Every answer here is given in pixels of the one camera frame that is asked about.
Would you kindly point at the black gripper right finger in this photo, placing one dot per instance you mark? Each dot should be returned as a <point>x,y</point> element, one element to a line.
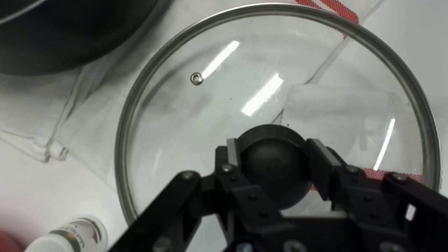
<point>387,210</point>

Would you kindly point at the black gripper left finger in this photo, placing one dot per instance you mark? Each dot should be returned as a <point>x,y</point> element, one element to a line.
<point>186,210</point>

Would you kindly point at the glass lid with black knob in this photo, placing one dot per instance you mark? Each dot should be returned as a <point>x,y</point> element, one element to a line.
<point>210,116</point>

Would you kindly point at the black cooking pot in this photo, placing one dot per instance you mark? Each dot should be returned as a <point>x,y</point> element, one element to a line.
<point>70,32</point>

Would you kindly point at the white labelled bottle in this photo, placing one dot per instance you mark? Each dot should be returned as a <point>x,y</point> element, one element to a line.
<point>70,235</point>

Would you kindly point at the red plastic bowl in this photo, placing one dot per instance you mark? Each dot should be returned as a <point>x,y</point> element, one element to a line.
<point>7,241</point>

